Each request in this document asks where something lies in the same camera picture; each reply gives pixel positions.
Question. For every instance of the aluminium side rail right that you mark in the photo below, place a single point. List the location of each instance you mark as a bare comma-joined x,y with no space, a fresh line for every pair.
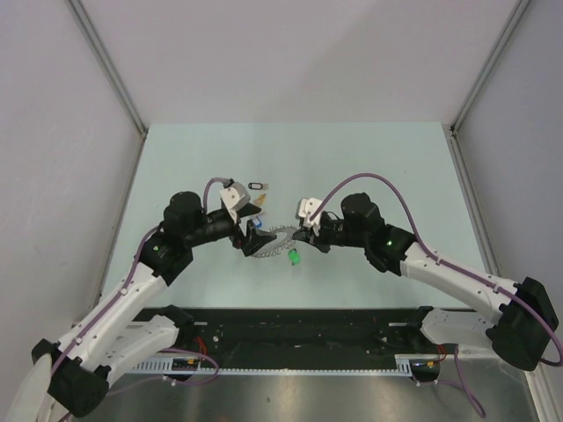
486,248

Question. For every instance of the green key tag with key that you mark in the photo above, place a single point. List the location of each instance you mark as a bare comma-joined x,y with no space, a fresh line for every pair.
294,257

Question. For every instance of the aluminium frame post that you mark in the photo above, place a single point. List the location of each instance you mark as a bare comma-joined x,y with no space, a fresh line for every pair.
98,48
493,59

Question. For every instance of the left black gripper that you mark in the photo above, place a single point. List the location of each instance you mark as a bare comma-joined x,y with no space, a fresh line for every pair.
253,240

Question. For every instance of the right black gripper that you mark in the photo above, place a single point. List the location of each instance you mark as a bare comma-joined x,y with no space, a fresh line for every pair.
307,235

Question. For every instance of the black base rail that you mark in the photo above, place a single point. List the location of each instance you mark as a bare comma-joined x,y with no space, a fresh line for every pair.
256,335

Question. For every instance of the brass key with tan tag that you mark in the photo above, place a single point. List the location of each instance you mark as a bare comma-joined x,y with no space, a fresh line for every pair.
261,199

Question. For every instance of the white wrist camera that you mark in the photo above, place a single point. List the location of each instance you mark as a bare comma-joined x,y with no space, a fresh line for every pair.
234,196
308,214

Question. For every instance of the black key tag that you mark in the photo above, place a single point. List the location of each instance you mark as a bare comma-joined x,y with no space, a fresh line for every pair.
258,186

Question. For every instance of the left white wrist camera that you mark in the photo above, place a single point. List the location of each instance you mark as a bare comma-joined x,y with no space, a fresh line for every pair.
234,196

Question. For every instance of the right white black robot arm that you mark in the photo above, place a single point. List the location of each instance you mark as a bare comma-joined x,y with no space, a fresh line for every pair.
514,319

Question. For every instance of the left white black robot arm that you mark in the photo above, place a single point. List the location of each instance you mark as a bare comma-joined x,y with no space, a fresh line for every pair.
87,360

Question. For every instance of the right aluminium frame post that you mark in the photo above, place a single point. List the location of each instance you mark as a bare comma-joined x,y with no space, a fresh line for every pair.
493,59

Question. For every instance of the blue key tag right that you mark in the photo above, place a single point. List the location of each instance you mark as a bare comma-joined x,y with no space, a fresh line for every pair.
258,223

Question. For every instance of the left aluminium frame post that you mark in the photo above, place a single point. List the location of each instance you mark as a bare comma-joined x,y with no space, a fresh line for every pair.
98,48

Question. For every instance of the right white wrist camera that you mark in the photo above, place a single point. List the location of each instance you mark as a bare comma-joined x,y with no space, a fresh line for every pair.
308,214

